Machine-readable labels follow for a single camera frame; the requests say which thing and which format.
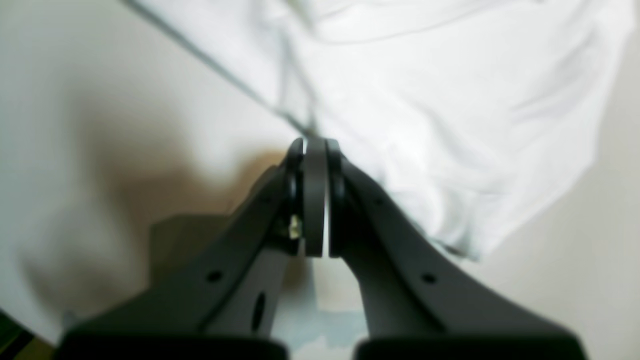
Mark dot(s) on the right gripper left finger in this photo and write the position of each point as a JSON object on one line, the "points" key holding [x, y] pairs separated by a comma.
{"points": [[220, 306]]}

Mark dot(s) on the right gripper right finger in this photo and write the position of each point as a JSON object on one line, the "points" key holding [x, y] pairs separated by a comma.
{"points": [[418, 305]]}

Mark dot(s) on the white printed T-shirt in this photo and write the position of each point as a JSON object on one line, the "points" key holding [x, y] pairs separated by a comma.
{"points": [[474, 115]]}

